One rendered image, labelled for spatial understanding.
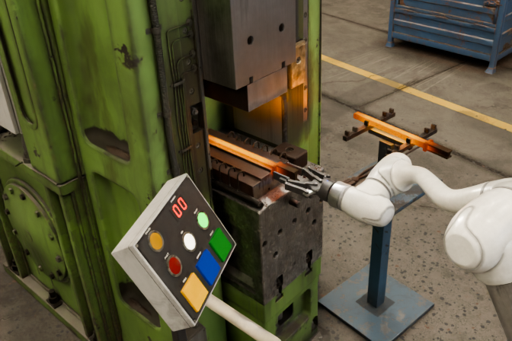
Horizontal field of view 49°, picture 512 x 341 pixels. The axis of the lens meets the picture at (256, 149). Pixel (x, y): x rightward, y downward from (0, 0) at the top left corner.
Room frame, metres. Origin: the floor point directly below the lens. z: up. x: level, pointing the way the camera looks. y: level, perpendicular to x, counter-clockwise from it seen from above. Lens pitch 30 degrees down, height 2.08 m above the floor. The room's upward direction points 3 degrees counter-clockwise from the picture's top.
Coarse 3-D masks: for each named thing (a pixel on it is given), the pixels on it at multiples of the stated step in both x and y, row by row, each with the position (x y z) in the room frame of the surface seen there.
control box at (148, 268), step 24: (168, 192) 1.31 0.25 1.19; (192, 192) 1.36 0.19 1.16; (144, 216) 1.22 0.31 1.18; (168, 216) 1.22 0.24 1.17; (192, 216) 1.29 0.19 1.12; (216, 216) 1.36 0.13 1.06; (144, 240) 1.11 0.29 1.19; (168, 240) 1.17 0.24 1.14; (120, 264) 1.09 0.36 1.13; (144, 264) 1.06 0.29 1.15; (168, 264) 1.11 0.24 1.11; (192, 264) 1.17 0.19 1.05; (144, 288) 1.07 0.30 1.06; (168, 288) 1.05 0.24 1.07; (168, 312) 1.05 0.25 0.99; (192, 312) 1.05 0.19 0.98
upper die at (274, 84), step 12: (276, 72) 1.73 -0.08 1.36; (204, 84) 1.77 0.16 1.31; (216, 84) 1.73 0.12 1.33; (252, 84) 1.65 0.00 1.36; (264, 84) 1.69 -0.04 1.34; (276, 84) 1.73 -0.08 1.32; (216, 96) 1.73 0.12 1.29; (228, 96) 1.69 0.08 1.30; (240, 96) 1.65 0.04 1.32; (252, 96) 1.65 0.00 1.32; (264, 96) 1.69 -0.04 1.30; (276, 96) 1.73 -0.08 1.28; (240, 108) 1.66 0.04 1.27; (252, 108) 1.64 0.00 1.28
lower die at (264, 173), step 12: (216, 132) 2.02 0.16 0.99; (240, 144) 1.92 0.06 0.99; (216, 156) 1.83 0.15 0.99; (228, 156) 1.83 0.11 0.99; (240, 156) 1.81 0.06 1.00; (264, 156) 1.81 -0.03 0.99; (276, 156) 1.81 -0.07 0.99; (216, 168) 1.76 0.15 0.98; (228, 168) 1.76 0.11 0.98; (240, 168) 1.74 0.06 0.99; (252, 168) 1.73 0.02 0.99; (264, 168) 1.72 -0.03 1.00; (228, 180) 1.71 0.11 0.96; (240, 180) 1.67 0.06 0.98; (252, 180) 1.67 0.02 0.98; (264, 180) 1.68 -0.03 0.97; (276, 180) 1.72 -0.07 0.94; (252, 192) 1.63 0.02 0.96; (264, 192) 1.67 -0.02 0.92
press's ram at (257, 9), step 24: (216, 0) 1.63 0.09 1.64; (240, 0) 1.62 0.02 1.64; (264, 0) 1.70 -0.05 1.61; (288, 0) 1.78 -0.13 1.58; (216, 24) 1.64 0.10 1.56; (240, 24) 1.62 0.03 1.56; (264, 24) 1.70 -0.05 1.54; (288, 24) 1.78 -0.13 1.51; (216, 48) 1.64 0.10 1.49; (240, 48) 1.62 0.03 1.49; (264, 48) 1.70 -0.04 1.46; (288, 48) 1.78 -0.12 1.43; (216, 72) 1.65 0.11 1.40; (240, 72) 1.61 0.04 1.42; (264, 72) 1.69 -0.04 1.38
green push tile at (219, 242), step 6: (216, 228) 1.33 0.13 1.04; (216, 234) 1.30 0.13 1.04; (222, 234) 1.32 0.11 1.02; (210, 240) 1.28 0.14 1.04; (216, 240) 1.29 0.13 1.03; (222, 240) 1.31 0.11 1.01; (228, 240) 1.32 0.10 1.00; (210, 246) 1.26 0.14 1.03; (216, 246) 1.27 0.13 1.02; (222, 246) 1.29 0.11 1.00; (228, 246) 1.31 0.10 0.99; (216, 252) 1.26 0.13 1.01; (222, 252) 1.27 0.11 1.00; (228, 252) 1.29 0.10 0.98; (222, 258) 1.25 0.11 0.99
